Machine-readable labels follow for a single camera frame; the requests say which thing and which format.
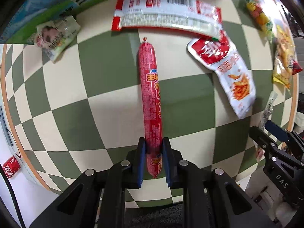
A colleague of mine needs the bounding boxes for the red soda can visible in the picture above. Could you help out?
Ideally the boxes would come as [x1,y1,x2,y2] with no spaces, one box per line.
[2,155,22,179]

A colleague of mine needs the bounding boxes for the long red-white snack packet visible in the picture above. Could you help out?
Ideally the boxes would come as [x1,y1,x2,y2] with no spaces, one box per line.
[111,0,224,40]

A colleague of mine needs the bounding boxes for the blue smartphone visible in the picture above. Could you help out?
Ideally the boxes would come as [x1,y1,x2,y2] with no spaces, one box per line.
[0,106,14,148]

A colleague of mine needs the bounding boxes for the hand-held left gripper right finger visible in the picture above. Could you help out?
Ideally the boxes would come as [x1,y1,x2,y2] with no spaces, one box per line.
[163,137,278,228]

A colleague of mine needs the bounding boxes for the cardboard box with blue-green print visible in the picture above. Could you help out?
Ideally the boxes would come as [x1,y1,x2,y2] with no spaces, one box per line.
[0,0,243,45]

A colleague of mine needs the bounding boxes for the clear white snack packet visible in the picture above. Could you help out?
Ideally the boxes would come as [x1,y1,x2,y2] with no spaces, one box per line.
[254,91,278,163]

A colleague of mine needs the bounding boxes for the black cable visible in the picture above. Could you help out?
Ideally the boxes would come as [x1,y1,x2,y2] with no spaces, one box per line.
[0,165,26,228]

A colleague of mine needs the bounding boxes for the colourful candy packet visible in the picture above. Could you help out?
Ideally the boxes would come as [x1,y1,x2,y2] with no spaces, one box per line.
[245,0,275,37]

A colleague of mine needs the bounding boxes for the red sausage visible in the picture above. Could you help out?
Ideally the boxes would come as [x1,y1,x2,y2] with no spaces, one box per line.
[138,37,163,178]

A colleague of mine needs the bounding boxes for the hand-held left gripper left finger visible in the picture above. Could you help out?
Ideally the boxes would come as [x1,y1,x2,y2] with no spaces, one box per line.
[28,137,146,228]

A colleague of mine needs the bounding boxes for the green-white face print packet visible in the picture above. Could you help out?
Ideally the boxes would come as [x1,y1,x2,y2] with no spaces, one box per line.
[33,15,81,63]

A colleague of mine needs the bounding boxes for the red-white fries print packet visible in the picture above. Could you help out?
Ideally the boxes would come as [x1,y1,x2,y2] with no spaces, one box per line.
[187,36,257,120]

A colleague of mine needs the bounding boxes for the yellow crisps packet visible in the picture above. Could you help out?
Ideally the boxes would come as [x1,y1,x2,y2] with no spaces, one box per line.
[271,24,304,89]

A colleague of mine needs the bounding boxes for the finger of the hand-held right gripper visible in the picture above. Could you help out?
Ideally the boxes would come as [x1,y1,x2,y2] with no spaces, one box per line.
[264,120,304,155]
[249,125,279,155]

